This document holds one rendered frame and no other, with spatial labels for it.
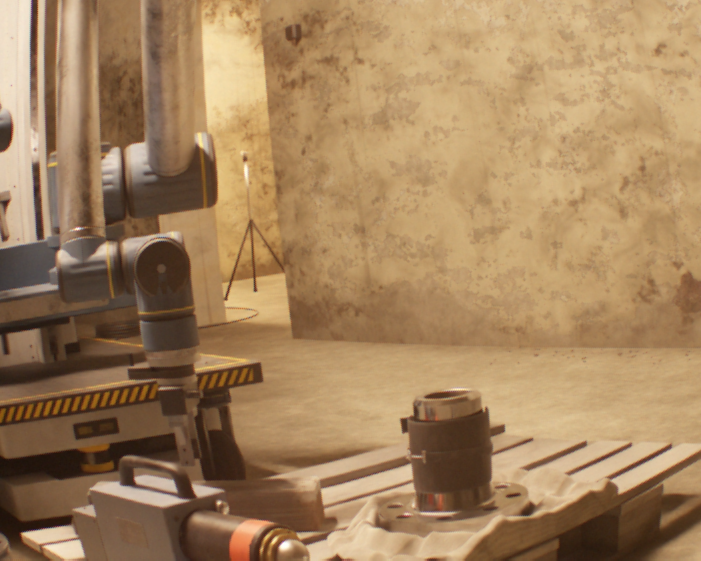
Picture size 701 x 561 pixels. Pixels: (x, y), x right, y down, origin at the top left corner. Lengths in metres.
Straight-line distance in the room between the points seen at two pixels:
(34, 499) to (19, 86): 1.29
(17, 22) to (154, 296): 1.57
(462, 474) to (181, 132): 1.33
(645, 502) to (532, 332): 2.94
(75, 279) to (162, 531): 0.67
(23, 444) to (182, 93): 0.94
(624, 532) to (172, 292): 0.93
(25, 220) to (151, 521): 1.74
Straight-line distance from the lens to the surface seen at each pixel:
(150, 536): 1.88
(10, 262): 3.33
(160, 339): 2.19
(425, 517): 2.05
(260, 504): 2.22
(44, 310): 3.09
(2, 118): 2.72
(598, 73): 4.72
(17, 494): 2.80
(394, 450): 2.76
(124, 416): 2.89
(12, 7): 3.57
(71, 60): 2.49
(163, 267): 2.18
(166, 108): 2.97
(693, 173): 4.45
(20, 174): 3.48
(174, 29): 2.76
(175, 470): 1.87
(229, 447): 3.08
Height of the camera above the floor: 0.76
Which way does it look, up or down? 4 degrees down
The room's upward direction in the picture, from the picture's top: 7 degrees counter-clockwise
